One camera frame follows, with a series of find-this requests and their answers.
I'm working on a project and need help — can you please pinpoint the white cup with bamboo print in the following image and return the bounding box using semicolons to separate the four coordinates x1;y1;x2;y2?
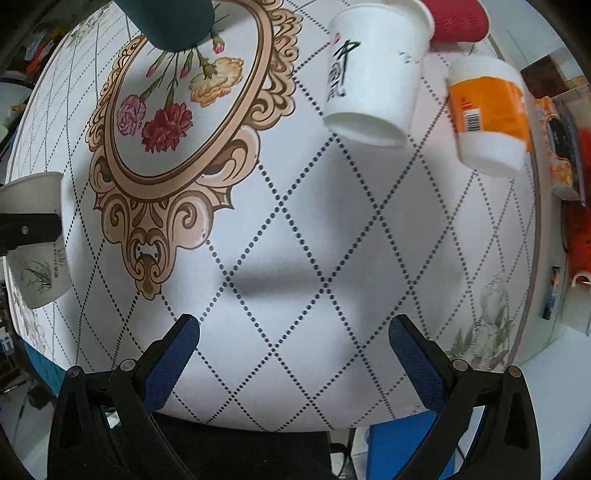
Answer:
1;172;71;309

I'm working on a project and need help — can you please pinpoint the orange patterned small box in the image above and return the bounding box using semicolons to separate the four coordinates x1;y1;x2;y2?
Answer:
534;96;586;204

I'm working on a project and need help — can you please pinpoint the white cup with black calligraphy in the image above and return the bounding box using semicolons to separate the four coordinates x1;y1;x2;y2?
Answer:
322;1;435;148

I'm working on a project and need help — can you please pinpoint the red paper cup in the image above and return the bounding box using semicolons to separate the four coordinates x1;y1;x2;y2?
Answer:
423;0;490;43

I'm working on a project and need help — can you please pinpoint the dark green mug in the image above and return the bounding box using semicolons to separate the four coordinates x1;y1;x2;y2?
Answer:
115;0;215;53

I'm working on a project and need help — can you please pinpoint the diamond pattern floral tablecloth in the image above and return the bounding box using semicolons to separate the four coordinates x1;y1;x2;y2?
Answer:
7;1;538;432

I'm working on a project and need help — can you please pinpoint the white enamel mug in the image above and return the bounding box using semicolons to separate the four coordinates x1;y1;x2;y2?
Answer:
569;270;590;337

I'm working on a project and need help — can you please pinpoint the orange and white paper cup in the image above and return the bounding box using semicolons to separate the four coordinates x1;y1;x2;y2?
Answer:
448;55;530;178

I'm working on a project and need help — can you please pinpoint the orange plastic bag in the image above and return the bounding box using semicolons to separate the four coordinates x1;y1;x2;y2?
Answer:
563;128;590;277

